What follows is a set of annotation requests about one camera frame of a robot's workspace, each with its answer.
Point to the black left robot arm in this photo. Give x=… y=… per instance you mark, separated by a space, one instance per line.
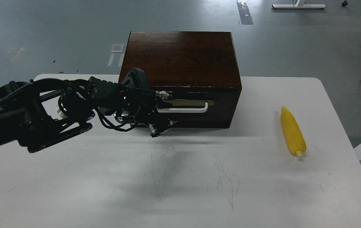
x=39 y=114

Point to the yellow corn cob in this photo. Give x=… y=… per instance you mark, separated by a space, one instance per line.
x=292 y=133

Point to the white table leg base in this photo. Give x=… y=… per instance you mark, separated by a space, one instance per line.
x=298 y=4

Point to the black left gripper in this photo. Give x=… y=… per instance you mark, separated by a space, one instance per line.
x=137 y=103

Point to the wooden drawer with white handle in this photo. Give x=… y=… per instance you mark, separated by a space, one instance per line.
x=200 y=109

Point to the dark wooden drawer cabinet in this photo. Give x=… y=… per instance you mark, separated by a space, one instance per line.
x=197 y=66

